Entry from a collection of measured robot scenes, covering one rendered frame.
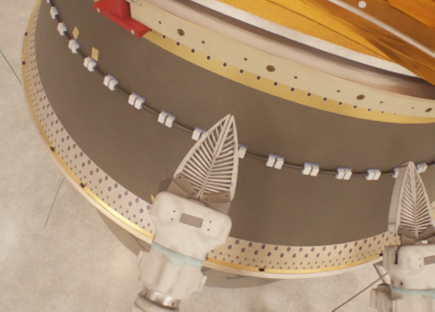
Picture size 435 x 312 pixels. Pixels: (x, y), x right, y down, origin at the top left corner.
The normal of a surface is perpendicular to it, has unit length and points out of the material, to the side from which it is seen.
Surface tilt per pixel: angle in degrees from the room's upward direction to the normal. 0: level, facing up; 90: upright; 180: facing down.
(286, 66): 90
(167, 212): 10
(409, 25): 90
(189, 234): 2
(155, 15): 90
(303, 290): 0
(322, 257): 43
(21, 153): 0
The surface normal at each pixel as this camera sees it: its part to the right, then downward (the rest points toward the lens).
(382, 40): -0.41, 0.78
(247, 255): -0.01, 0.26
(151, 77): -0.39, 0.43
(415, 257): 0.12, -0.29
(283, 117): -0.14, 0.54
